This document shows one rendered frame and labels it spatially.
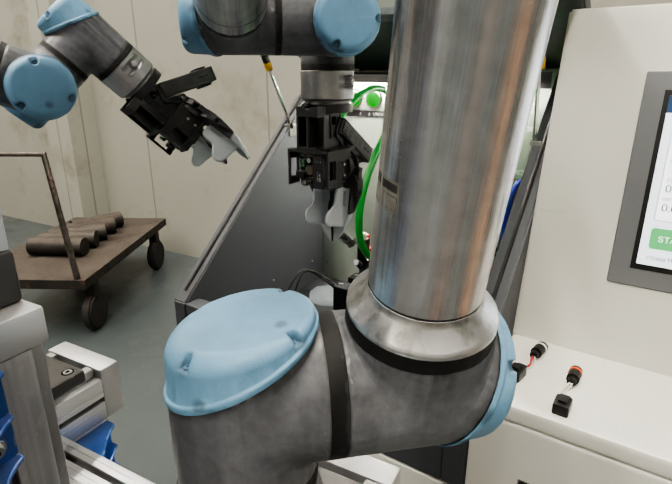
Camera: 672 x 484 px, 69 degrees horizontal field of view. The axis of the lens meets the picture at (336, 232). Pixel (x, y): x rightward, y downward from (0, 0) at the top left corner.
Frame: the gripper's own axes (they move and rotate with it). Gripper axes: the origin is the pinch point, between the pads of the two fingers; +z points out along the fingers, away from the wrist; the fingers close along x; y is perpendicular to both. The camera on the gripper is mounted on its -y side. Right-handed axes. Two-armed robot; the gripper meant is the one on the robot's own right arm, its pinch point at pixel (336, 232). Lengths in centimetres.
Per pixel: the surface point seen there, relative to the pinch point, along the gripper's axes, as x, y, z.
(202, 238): -259, -193, 103
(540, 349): 29.4, -18.5, 20.6
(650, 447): 46, -4, 22
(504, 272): 21.6, -20.5, 9.0
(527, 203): 21.7, -31.4, -1.0
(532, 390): 30.6, -8.5, 22.3
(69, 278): -222, -66, 84
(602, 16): 29, -39, -33
